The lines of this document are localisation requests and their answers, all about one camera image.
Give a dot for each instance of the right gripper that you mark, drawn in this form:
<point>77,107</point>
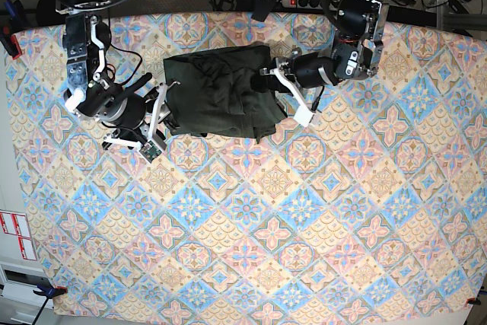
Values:
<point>126,119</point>

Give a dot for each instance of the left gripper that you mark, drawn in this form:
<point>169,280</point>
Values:
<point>309,71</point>

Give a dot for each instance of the dark green long-sleeve shirt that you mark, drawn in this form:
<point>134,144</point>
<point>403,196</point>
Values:
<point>222,92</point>

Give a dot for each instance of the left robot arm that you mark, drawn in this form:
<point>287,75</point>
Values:
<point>355,55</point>

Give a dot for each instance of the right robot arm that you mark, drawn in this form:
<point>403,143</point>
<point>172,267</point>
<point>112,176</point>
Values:
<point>92,90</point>

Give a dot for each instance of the white power strip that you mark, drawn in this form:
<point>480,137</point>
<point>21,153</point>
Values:
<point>302,4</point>

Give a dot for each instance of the black remote-like device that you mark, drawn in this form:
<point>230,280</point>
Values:
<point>262,9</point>

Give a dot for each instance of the patterned pastel tablecloth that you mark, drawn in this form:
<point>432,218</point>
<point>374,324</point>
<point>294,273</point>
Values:
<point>376,213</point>

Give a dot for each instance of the black round stool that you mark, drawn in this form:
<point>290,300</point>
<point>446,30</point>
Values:
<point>46,14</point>

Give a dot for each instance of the blue clamp upper left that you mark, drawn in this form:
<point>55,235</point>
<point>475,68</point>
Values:
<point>8,39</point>

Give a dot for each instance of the blue clamp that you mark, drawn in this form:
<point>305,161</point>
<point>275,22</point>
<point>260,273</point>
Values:
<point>49,293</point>
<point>8,39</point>

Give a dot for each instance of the red white labels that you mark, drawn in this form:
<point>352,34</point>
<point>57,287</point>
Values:
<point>16,225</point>

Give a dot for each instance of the blue clamp lower left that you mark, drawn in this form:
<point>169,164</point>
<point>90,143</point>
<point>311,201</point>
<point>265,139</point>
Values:
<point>49,293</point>

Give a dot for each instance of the grey cabinet lower left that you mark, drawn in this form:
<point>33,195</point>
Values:
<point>19,281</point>

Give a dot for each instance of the orange clamp lower right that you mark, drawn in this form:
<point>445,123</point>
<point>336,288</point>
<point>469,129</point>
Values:
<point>474,301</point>

